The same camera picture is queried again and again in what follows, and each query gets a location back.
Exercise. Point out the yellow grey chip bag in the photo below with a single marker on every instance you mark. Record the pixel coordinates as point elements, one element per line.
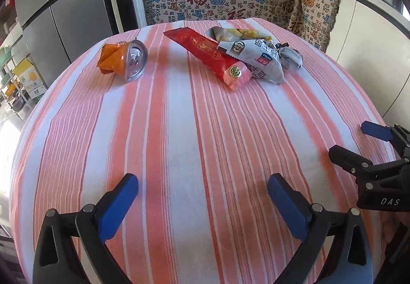
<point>233,34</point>

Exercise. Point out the white grey snack wrapper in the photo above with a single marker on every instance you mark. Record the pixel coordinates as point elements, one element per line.
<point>260,57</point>

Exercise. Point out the grey refrigerator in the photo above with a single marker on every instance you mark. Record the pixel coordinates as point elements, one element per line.
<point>57,32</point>

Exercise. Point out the pink striped tablecloth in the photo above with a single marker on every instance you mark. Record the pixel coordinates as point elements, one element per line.
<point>202,153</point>

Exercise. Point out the red long snack wrapper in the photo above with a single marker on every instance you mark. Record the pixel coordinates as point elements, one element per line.
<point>232,72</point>

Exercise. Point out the green storage rack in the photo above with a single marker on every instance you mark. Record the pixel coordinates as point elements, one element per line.
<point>15,101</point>

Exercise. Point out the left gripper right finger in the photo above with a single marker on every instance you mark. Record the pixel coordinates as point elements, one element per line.
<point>349,258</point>

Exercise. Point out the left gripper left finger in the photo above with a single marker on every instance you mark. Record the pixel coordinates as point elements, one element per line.
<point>56,259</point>

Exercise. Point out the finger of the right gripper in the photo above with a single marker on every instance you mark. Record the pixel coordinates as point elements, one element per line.
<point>396,135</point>
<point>356,165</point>

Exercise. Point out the white kitchen counter cabinet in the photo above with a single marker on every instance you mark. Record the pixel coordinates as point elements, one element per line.
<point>370,40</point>

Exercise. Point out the right hand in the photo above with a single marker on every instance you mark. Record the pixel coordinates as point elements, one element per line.
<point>390,222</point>

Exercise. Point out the yellow cardboard box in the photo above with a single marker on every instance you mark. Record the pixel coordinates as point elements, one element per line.
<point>30,78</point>

